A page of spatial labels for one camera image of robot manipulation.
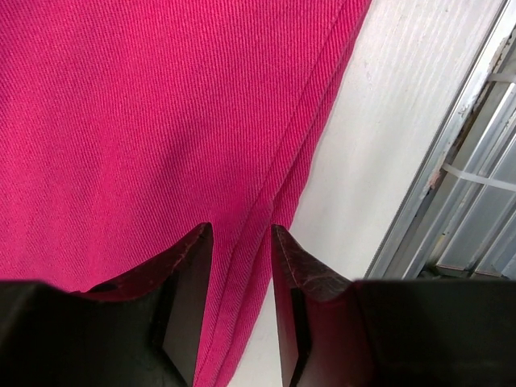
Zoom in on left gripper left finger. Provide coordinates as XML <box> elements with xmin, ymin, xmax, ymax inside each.
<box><xmin>1</xmin><ymin>223</ymin><xmax>213</xmax><ymax>386</ymax></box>

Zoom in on pink trousers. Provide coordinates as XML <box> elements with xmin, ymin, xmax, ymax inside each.
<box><xmin>1</xmin><ymin>1</ymin><xmax>369</xmax><ymax>386</ymax></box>

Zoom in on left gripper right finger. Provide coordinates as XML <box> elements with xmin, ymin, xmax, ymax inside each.
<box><xmin>271</xmin><ymin>225</ymin><xmax>515</xmax><ymax>386</ymax></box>

